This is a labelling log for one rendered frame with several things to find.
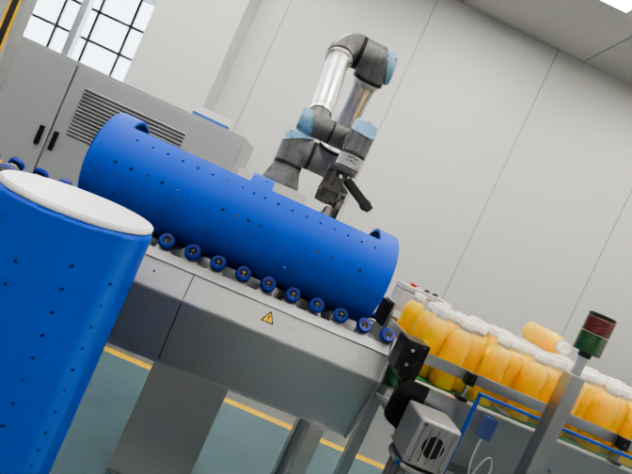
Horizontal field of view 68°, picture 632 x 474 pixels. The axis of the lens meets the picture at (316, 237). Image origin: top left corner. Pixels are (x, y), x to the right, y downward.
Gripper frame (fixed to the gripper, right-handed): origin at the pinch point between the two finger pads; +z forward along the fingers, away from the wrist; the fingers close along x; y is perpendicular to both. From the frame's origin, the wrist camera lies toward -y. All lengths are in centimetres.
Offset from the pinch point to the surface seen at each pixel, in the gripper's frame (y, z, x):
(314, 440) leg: -22, 56, 8
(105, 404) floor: 49, 116, -77
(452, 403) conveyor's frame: -48, 27, 22
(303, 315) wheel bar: -2.8, 23.0, 10.4
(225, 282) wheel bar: 20.7, 23.1, 10.5
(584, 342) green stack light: -63, -3, 36
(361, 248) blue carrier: -9.7, -0.9, 11.2
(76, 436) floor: 50, 116, -47
